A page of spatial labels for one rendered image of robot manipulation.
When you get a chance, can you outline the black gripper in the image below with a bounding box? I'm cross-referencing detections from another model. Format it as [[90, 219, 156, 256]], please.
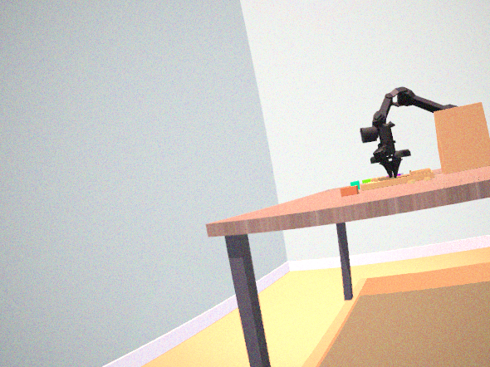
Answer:
[[370, 138, 411, 178]]

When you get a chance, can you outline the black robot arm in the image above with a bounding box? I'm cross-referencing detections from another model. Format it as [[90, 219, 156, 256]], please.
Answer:
[[360, 86, 458, 160]]

